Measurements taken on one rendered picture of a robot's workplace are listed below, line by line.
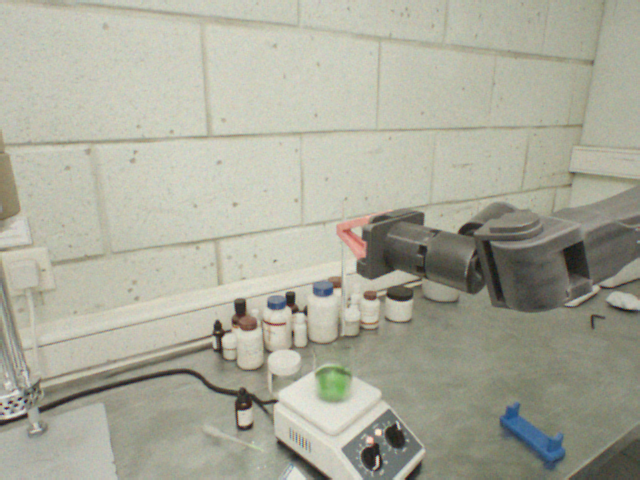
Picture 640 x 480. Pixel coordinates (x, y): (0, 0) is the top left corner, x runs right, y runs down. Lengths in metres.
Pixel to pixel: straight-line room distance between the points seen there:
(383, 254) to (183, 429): 0.47
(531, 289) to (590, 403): 0.56
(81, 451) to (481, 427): 0.64
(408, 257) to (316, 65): 0.67
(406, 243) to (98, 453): 0.56
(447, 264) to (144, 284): 0.69
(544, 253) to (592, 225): 0.05
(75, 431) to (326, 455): 0.42
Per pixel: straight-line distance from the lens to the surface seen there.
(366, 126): 1.14
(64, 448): 0.82
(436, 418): 0.81
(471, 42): 1.40
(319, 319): 0.96
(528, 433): 0.82
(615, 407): 0.96
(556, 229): 0.41
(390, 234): 0.49
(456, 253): 0.44
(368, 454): 0.65
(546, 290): 0.41
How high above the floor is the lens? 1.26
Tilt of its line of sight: 18 degrees down
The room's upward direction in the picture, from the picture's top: straight up
